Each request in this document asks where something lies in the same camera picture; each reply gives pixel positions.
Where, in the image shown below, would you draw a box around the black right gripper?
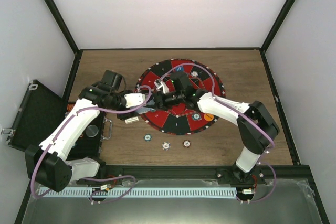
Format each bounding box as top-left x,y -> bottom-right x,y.
146,90 -> 185,111

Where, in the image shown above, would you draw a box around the green blue 50 chip stack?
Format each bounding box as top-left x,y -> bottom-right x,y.
143,134 -> 152,142

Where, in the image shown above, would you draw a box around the blue small blind button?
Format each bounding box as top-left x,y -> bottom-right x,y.
176,66 -> 184,71

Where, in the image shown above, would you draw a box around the orange blue 10 chip stack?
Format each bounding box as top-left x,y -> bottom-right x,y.
162,142 -> 171,151

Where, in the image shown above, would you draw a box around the orange dealer button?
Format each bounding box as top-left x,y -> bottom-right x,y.
204,113 -> 214,122

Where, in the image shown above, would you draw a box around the blue backed card deck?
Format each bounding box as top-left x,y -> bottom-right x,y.
136,106 -> 156,114

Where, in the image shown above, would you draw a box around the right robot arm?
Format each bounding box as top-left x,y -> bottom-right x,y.
151,89 -> 280,184

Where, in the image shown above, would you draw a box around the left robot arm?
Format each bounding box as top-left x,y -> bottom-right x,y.
25,83 -> 147,198

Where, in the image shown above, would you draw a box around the white card box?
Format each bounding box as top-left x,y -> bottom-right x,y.
125,116 -> 139,124

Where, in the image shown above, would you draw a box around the round red black poker mat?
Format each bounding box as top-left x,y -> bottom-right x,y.
136,59 -> 226,135

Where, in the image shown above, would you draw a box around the round grey metal disc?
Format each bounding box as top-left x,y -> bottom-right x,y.
85,125 -> 99,138

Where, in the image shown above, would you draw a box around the red 100 chip stack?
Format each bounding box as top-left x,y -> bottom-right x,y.
182,140 -> 191,148

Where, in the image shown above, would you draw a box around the chips in case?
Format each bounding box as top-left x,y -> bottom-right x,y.
67,104 -> 74,111

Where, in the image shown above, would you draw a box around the black poker set case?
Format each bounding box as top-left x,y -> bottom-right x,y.
5,80 -> 106,160

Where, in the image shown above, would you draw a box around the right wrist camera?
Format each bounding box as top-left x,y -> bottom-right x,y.
170,71 -> 194,93

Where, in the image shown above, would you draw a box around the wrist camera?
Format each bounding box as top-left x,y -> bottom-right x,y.
101,70 -> 123,90
170,71 -> 194,93

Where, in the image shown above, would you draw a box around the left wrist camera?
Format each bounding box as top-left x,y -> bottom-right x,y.
101,70 -> 123,90

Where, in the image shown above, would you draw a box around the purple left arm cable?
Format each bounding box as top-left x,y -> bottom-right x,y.
30,84 -> 153,198

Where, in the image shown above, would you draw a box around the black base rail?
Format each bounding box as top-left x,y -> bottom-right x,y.
76,165 -> 310,185

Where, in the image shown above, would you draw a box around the light blue slotted cable duct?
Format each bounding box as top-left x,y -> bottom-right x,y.
45,187 -> 237,199

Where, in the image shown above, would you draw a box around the black enclosure frame post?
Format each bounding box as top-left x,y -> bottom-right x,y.
44,0 -> 79,54

